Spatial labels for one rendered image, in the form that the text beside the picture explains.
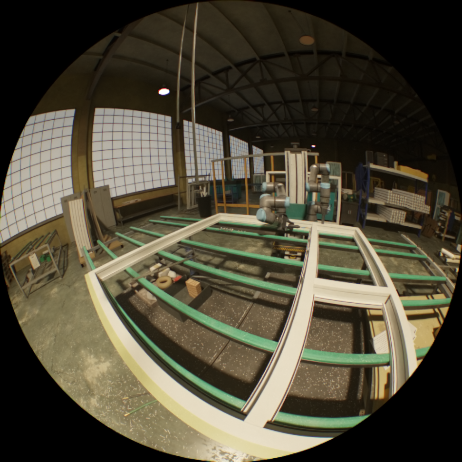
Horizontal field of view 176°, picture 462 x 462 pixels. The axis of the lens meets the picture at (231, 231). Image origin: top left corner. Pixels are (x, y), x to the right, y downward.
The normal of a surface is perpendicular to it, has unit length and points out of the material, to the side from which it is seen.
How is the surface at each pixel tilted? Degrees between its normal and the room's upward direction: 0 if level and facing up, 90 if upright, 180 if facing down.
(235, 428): 0
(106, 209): 90
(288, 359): 0
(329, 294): 90
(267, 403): 0
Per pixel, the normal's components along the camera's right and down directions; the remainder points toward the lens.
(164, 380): -0.07, -0.94
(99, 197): 0.87, 0.11
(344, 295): -0.51, 0.32
